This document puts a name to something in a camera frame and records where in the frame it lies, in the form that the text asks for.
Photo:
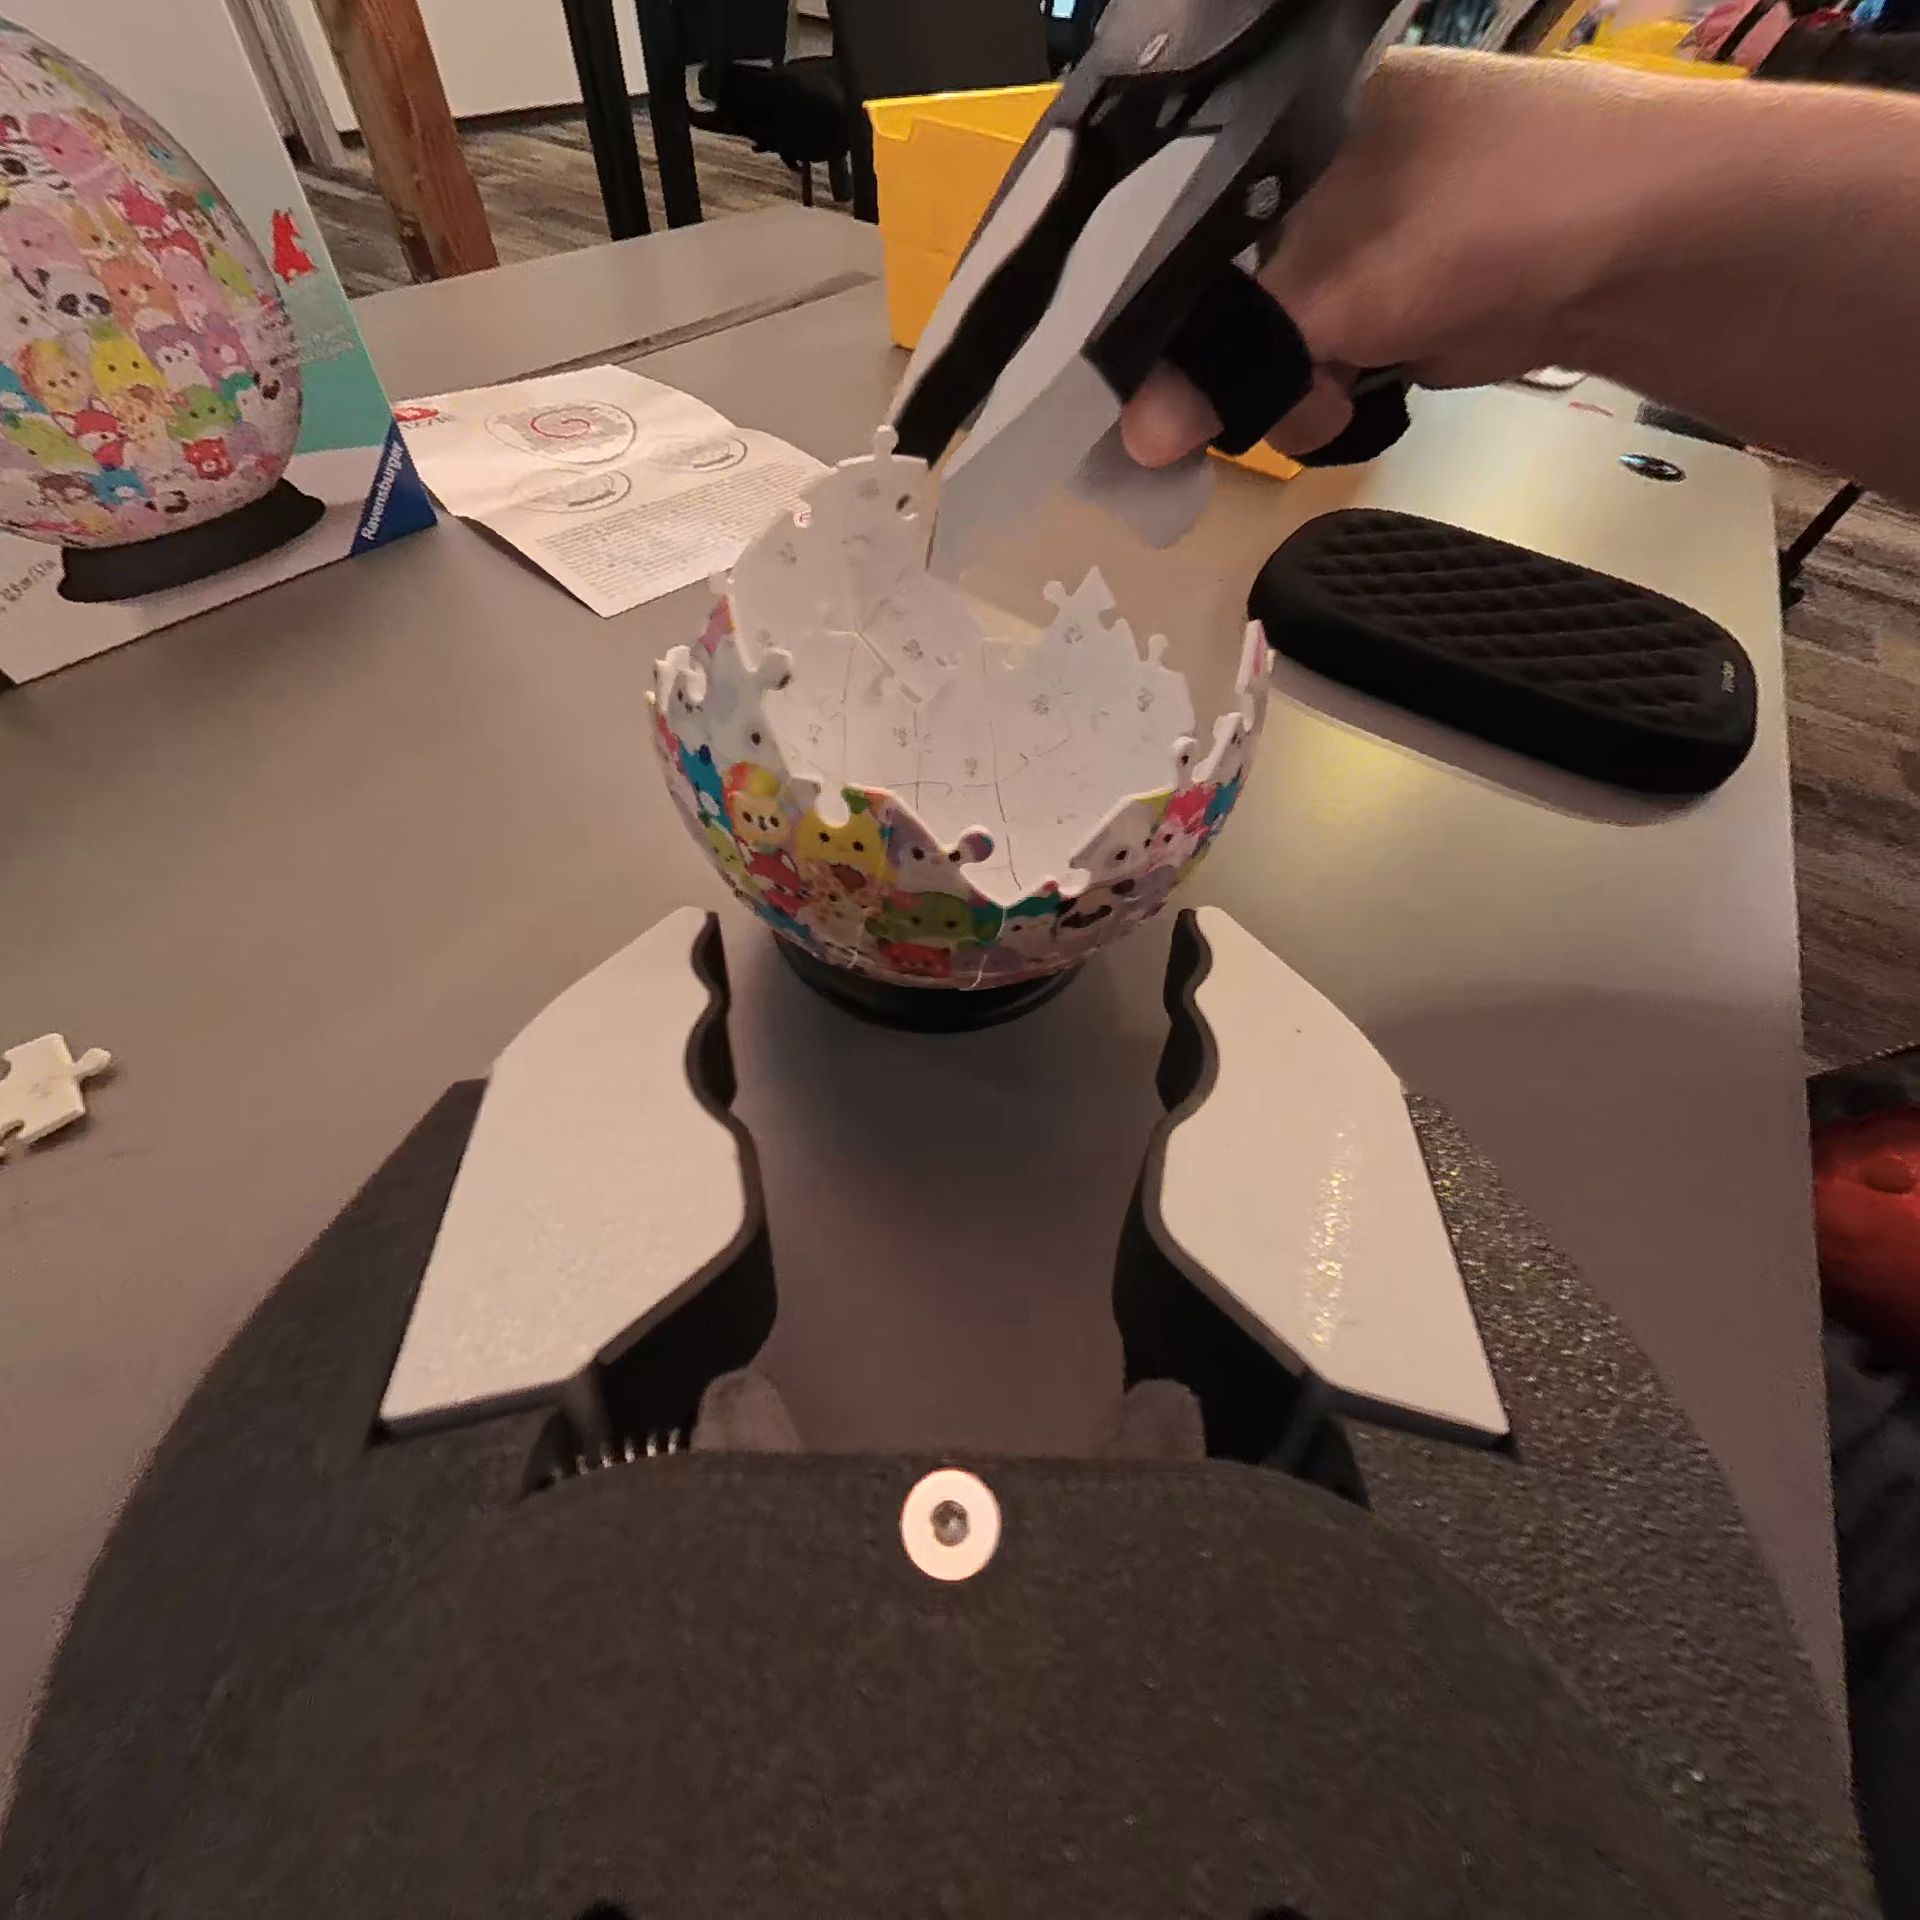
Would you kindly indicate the black chair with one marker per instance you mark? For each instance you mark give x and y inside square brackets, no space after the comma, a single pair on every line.
[915,44]

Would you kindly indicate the colourful puzzle box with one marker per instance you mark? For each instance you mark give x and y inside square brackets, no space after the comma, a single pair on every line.
[134,301]

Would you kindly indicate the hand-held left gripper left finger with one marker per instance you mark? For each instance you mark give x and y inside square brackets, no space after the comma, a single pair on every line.
[600,1201]

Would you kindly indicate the black wrist rest pad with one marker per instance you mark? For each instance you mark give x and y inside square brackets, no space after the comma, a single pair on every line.
[1501,644]

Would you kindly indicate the partly built puzzle ball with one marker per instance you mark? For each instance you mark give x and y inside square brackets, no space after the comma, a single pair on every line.
[930,705]

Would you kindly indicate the person's right hand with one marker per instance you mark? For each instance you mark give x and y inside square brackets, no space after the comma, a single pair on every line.
[1440,225]

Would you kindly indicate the black puzzle ball stand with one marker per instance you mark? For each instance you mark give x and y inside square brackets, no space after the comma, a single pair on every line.
[915,1004]

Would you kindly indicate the brown wooden post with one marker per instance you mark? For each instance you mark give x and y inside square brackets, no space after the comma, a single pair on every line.
[404,135]

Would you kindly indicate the black desk grommet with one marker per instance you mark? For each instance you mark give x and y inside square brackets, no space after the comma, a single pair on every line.
[1651,467]

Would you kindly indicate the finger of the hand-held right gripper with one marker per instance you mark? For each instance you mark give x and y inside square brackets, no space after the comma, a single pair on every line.
[1110,301]
[999,225]

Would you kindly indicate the orange object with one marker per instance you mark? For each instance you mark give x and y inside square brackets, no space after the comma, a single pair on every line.
[1868,1215]

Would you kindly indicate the white instruction leaflet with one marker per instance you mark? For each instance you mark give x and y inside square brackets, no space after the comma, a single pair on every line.
[600,495]

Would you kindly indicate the pile of white puzzle pieces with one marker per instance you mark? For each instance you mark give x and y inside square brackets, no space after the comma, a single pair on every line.
[44,1089]

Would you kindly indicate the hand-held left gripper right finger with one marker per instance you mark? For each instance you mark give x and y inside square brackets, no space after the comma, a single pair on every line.
[1304,1201]

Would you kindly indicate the yellow plastic bin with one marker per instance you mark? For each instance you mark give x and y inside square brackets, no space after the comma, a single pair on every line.
[938,211]

